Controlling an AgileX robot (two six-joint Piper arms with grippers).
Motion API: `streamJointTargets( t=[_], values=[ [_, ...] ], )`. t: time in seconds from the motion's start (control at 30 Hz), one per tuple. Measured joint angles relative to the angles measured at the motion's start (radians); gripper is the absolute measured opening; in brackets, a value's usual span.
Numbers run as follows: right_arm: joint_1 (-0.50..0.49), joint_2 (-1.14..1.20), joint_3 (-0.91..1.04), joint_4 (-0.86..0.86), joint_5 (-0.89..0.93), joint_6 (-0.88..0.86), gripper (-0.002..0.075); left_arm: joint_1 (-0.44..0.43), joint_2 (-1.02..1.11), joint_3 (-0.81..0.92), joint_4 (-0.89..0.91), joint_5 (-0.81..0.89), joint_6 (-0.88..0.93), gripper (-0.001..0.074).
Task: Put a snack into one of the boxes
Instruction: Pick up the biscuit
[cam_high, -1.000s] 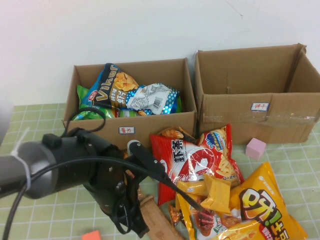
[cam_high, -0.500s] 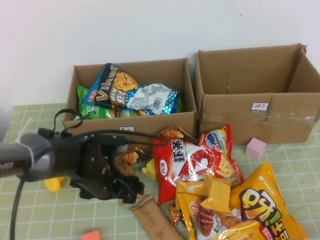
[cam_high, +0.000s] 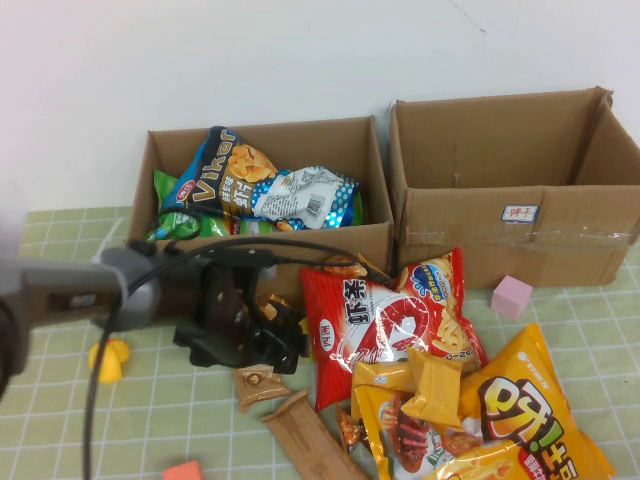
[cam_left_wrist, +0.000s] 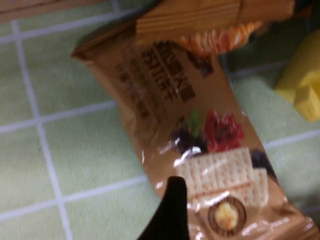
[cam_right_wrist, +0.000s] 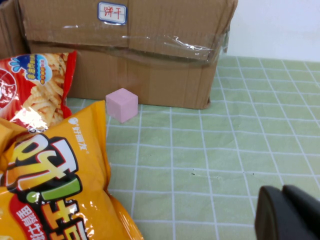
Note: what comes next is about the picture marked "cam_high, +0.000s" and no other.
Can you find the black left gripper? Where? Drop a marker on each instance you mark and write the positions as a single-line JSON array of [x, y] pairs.
[[225, 305]]

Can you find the brown wafer bar with picture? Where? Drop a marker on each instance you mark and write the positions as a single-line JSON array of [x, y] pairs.
[[260, 391]]

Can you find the small dark orange snack packet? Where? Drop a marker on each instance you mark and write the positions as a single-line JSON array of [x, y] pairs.
[[351, 430], [270, 310]]

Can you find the blue Vikar shrimp chips bag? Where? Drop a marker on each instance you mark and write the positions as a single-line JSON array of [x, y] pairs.
[[220, 190]]

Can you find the small yellow snack packet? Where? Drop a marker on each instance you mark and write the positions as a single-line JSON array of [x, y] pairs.
[[380, 377], [435, 390]]

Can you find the yellow sausage snack bag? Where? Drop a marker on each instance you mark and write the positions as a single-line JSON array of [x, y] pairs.
[[395, 445]]

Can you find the red shrimp strips bag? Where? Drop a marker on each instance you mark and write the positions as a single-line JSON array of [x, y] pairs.
[[350, 320]]

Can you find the plain brown wafer bar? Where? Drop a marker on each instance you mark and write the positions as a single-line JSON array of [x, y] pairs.
[[310, 440]]

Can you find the green chips bag with barcode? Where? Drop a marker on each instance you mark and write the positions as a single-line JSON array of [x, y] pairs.
[[257, 227]]

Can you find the yellow rubber duck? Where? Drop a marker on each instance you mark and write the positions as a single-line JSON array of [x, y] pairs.
[[107, 362]]

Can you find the dark orange crisps bag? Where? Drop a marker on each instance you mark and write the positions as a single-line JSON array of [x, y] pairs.
[[350, 267]]

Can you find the orange block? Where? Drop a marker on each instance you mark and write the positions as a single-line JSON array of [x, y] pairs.
[[182, 471]]

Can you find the red shrimp sticks bag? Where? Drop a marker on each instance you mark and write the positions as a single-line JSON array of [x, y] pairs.
[[440, 285]]

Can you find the green checkered tablecloth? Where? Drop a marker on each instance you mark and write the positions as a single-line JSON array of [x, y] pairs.
[[50, 440]]

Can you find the cardboard box with chips label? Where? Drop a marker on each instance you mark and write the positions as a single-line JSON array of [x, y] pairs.
[[325, 150]]

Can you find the large taped cardboard box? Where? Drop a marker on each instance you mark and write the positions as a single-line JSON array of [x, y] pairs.
[[450, 225]]

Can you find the pink cube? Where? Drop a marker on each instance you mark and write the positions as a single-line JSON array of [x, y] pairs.
[[510, 297]]

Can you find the large yellow chips bag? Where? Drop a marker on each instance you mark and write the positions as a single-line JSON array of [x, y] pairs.
[[540, 400]]

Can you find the white label blue border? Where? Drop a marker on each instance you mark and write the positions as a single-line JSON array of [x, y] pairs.
[[521, 212]]

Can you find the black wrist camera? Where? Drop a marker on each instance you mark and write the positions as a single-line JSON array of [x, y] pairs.
[[245, 257]]

